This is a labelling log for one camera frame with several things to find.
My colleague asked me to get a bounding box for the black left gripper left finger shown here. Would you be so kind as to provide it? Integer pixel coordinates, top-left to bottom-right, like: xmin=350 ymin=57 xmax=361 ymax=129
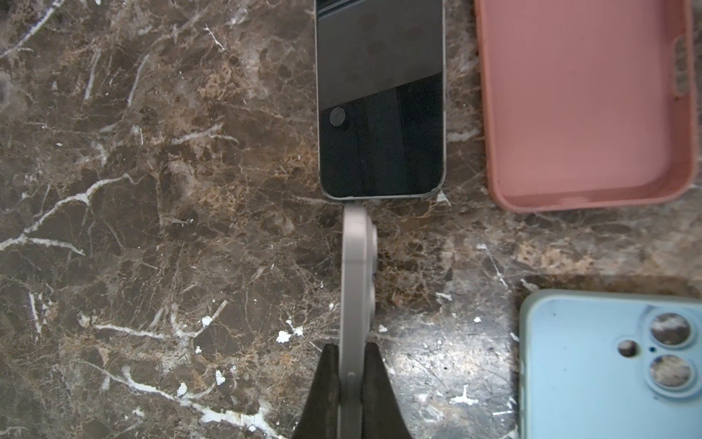
xmin=292 ymin=344 xmax=341 ymax=439

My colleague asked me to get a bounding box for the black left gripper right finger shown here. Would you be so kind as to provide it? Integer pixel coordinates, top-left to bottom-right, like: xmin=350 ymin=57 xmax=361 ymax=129
xmin=361 ymin=342 xmax=412 ymax=439

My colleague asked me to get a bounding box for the light blue phone case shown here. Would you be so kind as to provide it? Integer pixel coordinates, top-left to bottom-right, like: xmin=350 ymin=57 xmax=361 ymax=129
xmin=519 ymin=289 xmax=701 ymax=438

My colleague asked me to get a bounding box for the black smartphone without case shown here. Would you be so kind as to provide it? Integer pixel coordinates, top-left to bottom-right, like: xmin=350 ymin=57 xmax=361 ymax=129
xmin=314 ymin=0 xmax=446 ymax=200

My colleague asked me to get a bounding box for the phone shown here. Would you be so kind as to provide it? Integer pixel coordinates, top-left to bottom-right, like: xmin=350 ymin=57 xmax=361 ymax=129
xmin=475 ymin=1 xmax=698 ymax=213

